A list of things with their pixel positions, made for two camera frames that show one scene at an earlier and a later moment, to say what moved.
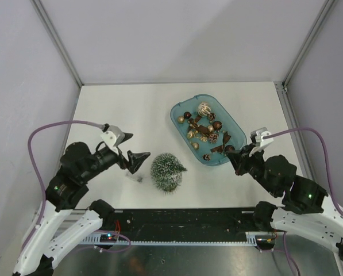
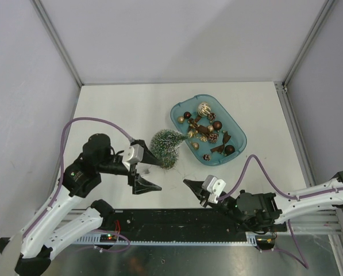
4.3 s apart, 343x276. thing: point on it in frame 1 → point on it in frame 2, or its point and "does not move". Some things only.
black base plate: [184, 225] does not move
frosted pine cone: [213, 137] does not move
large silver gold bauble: [204, 108] does not move
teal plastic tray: [206, 130] does not move
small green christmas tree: [166, 172] → [165, 145]
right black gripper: [239, 158] → [197, 188]
